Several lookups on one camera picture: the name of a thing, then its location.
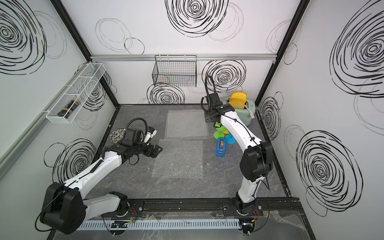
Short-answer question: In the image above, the green plastic wine glass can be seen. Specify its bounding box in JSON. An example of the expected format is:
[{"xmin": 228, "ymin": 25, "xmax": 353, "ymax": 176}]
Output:
[{"xmin": 214, "ymin": 122, "xmax": 228, "ymax": 139}]

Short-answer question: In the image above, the aluminium wall rail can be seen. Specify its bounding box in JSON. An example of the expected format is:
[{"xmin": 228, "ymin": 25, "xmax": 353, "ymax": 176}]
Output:
[{"xmin": 91, "ymin": 53, "xmax": 277, "ymax": 62}]

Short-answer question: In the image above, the black wire wall basket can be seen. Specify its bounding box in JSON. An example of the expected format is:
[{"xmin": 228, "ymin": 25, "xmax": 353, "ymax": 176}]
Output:
[{"xmin": 152, "ymin": 60, "xmax": 198, "ymax": 87}]

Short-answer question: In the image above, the rear yellow toast slice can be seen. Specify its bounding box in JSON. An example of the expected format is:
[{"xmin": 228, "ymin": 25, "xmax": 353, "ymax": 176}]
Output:
[{"xmin": 230, "ymin": 92, "xmax": 247, "ymax": 103}]

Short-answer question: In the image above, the black corrugated left cable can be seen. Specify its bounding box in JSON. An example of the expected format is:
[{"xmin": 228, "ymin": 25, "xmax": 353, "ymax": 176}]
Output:
[{"xmin": 124, "ymin": 117, "xmax": 149, "ymax": 142}]

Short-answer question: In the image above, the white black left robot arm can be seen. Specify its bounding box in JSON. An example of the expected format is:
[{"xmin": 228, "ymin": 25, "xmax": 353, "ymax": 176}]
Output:
[{"xmin": 36, "ymin": 144, "xmax": 163, "ymax": 235}]

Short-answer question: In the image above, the black corrugated right cable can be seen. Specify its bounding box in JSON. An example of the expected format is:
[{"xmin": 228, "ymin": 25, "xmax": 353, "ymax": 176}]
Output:
[{"xmin": 200, "ymin": 74, "xmax": 217, "ymax": 112}]

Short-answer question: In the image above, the front yellow toast slice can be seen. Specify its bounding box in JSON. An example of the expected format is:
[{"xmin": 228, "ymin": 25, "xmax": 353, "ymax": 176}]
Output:
[{"xmin": 229, "ymin": 99, "xmax": 246, "ymax": 110}]

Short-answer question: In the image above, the yellow toast slice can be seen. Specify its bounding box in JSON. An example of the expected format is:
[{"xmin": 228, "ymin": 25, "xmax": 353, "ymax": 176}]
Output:
[
  {"xmin": 229, "ymin": 99, "xmax": 246, "ymax": 110},
  {"xmin": 230, "ymin": 92, "xmax": 247, "ymax": 103}
]

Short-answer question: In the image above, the dark item in shelf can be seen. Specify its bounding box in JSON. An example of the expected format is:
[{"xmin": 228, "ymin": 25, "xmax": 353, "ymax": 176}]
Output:
[{"xmin": 57, "ymin": 99, "xmax": 80, "ymax": 119}]

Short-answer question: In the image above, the white slotted cable duct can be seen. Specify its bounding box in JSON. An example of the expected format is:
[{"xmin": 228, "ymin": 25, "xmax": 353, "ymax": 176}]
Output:
[{"xmin": 78, "ymin": 219, "xmax": 241, "ymax": 231}]

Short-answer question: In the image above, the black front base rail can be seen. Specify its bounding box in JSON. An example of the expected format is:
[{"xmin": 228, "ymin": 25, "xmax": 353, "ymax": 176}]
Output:
[{"xmin": 62, "ymin": 197, "xmax": 304, "ymax": 218}]

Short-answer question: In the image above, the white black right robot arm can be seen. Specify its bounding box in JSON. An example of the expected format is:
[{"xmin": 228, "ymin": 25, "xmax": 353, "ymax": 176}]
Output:
[{"xmin": 201, "ymin": 93, "xmax": 273, "ymax": 215}]

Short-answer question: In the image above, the blue tape dispenser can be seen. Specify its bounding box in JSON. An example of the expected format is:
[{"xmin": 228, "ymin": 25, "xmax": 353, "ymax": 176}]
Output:
[{"xmin": 216, "ymin": 138, "xmax": 226, "ymax": 158}]

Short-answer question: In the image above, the mint green toaster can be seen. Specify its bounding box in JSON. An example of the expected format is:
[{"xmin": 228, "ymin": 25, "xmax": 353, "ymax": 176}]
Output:
[{"xmin": 235, "ymin": 100, "xmax": 256, "ymax": 126}]

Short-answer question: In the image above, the black corrugated cable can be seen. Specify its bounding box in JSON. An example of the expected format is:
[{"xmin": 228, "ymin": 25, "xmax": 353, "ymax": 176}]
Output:
[
  {"xmin": 124, "ymin": 117, "xmax": 149, "ymax": 142},
  {"xmin": 200, "ymin": 74, "xmax": 217, "ymax": 112}
]

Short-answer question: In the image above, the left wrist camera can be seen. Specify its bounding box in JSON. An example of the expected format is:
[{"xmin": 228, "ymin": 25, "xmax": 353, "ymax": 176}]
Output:
[{"xmin": 144, "ymin": 126, "xmax": 157, "ymax": 145}]

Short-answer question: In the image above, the patterned small bowl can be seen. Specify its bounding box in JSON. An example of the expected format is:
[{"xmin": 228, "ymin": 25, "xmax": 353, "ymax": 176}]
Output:
[{"xmin": 108, "ymin": 129, "xmax": 126, "ymax": 144}]

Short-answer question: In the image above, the blue plastic wine glass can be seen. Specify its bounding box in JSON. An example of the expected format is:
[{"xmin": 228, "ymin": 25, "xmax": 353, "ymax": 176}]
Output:
[{"xmin": 225, "ymin": 134, "xmax": 236, "ymax": 145}]

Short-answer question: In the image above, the white wire wall shelf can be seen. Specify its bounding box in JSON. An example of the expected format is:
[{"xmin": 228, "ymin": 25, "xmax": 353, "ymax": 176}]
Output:
[{"xmin": 46, "ymin": 63, "xmax": 106, "ymax": 124}]

